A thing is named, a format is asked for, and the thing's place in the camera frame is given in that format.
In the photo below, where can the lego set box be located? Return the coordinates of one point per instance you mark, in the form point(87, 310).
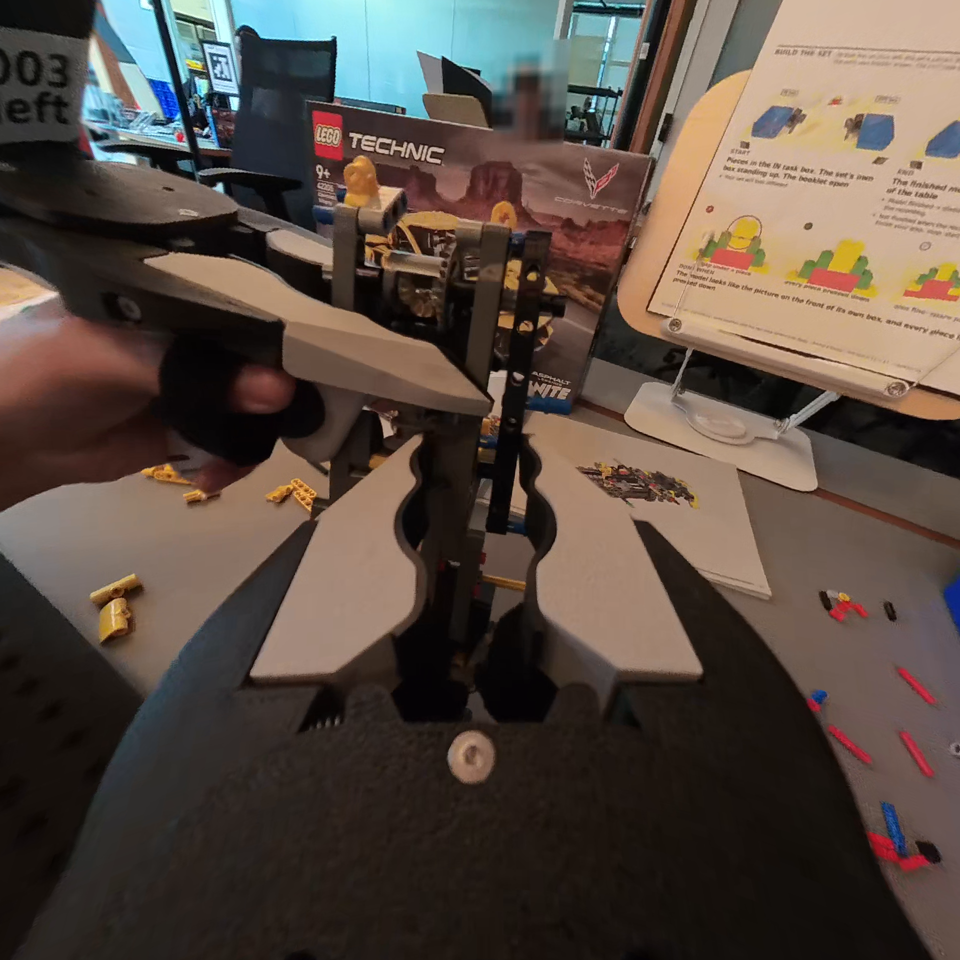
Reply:
point(600, 225)

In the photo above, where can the printed marker sign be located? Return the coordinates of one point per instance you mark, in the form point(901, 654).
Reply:
point(220, 67)

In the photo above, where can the wooden document stand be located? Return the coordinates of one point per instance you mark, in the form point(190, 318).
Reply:
point(675, 187)

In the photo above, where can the small yellow lego piece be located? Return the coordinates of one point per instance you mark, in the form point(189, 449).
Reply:
point(116, 622)
point(116, 589)

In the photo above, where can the person's left hand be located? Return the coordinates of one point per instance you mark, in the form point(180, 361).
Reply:
point(75, 405)

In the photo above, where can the open lego instruction booklet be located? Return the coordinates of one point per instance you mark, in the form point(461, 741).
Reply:
point(675, 540)

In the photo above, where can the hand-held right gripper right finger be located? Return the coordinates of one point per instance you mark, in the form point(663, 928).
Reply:
point(622, 600)

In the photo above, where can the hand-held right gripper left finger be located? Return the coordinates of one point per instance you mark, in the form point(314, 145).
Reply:
point(337, 600)

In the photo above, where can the printed instruction sheet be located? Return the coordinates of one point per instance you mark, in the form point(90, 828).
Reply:
point(825, 187)

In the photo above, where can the folded cardboard box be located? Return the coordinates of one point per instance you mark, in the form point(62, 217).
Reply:
point(450, 82)

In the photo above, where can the thin black pole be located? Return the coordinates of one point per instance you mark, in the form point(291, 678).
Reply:
point(178, 90)

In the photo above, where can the scattered small lego pins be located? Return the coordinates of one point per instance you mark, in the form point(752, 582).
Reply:
point(851, 609)

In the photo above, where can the grey black lego technic assembly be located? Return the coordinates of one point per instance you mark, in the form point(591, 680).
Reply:
point(450, 487)

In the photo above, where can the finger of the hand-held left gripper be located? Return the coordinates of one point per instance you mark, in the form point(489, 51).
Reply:
point(360, 360)
point(300, 253)

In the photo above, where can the black mesh office chair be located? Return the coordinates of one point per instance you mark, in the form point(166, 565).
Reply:
point(285, 112)

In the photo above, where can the brown wooden frame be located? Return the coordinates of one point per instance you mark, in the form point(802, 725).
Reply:
point(664, 75)

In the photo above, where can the black perforated mat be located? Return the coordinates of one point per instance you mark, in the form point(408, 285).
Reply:
point(45, 750)

